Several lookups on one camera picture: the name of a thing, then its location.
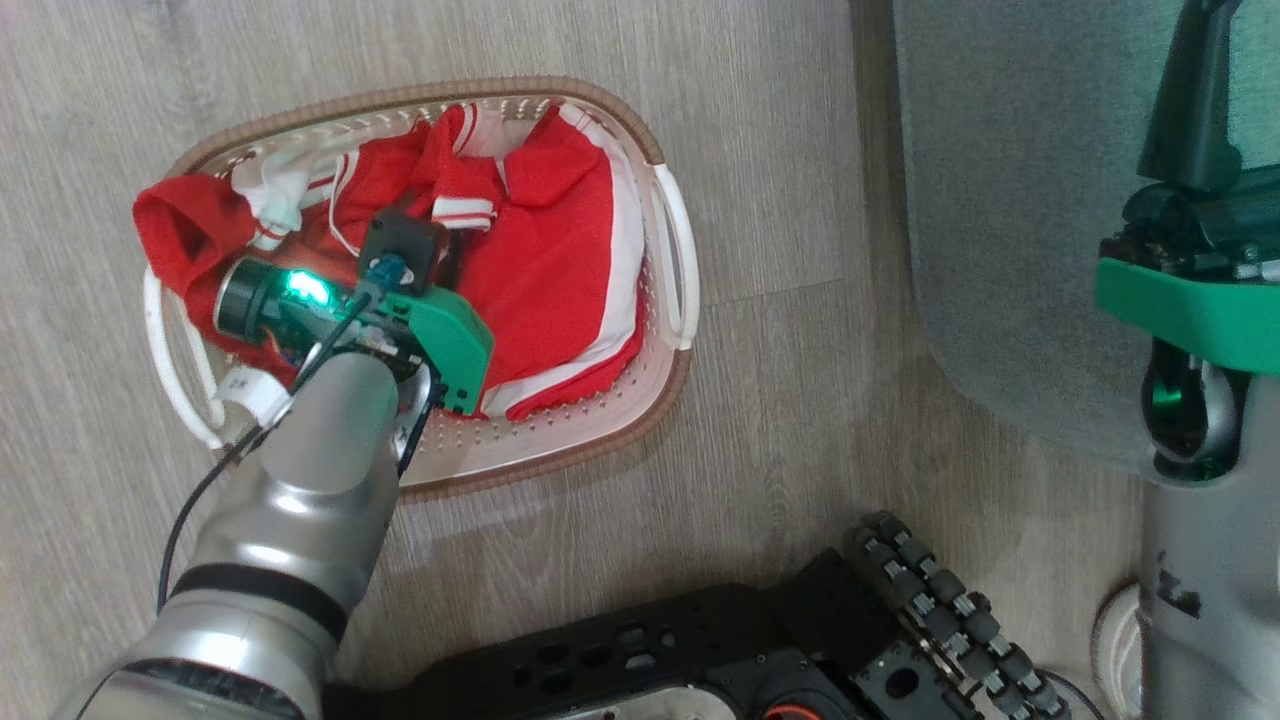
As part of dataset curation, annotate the black roller wheel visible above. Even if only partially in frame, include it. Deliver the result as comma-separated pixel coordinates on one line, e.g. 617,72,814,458
850,512,1073,720

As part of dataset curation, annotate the red and white garment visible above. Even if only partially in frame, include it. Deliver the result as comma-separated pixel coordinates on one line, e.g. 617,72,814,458
133,100,649,421

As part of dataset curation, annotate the white cable label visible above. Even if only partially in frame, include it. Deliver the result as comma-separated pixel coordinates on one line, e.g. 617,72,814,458
213,366,293,428

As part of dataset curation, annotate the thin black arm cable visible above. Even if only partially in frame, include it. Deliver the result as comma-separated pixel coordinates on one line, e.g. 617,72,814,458
157,285,386,613

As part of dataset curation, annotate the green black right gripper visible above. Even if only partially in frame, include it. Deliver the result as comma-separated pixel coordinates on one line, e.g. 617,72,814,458
1095,0,1280,483

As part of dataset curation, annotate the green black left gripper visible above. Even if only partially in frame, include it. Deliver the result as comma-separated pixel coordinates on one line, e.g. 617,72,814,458
213,255,496,417

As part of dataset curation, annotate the white round base part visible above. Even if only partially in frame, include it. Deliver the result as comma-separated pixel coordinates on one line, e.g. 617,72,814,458
1090,585,1147,717

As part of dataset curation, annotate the grey fabric sofa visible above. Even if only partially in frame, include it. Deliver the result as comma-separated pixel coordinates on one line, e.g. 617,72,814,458
893,0,1280,483

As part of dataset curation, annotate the white laundry basket brown rim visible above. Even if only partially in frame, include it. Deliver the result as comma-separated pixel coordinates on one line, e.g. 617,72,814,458
143,77,701,504

